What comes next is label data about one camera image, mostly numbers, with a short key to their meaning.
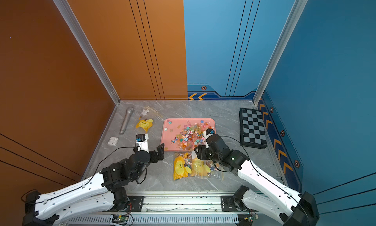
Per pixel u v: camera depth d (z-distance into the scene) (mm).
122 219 712
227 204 725
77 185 470
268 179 451
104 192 491
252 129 991
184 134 987
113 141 965
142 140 610
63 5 712
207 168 816
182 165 827
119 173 527
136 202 742
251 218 695
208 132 681
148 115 1079
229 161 527
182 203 756
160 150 659
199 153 680
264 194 464
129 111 1107
